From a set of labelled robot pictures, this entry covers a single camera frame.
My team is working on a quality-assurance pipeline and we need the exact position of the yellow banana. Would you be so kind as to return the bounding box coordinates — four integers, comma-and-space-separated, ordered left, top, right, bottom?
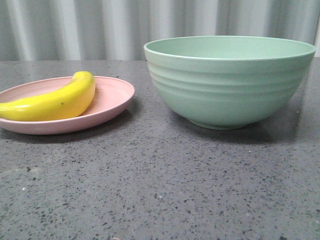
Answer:
0, 71, 96, 122

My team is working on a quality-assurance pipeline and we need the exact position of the pink plate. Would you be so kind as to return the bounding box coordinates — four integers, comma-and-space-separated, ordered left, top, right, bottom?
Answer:
0, 76, 135, 135

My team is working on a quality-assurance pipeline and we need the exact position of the green ribbed bowl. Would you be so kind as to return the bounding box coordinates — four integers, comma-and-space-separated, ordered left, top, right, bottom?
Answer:
144, 35, 316, 130

